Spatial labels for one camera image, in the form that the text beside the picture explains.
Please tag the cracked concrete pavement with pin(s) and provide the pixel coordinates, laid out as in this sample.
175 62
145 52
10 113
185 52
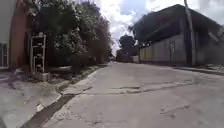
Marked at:
30 96

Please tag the kerb beside grey building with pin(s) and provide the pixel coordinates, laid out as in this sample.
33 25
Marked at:
203 70

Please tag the leaning utility pole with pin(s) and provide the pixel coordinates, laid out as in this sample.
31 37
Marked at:
190 31

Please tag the grey concrete road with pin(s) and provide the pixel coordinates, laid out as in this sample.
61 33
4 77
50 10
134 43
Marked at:
146 96

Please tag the yellow fence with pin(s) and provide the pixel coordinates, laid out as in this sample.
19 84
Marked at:
146 53

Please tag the row of dense trees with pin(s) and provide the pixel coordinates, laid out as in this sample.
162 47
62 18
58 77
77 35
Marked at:
76 33

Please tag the grey building with dark roof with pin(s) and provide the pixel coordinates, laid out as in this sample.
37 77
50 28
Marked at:
180 36

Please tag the dark roadside gutter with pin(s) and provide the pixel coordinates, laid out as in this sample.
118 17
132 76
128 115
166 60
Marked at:
46 111

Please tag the distant tree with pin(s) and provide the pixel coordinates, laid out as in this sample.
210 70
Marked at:
126 46

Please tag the red brick building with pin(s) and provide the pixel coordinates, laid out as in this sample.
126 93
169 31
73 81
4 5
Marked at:
15 36

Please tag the white metal frame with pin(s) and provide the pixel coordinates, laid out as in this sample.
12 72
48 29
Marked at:
38 53

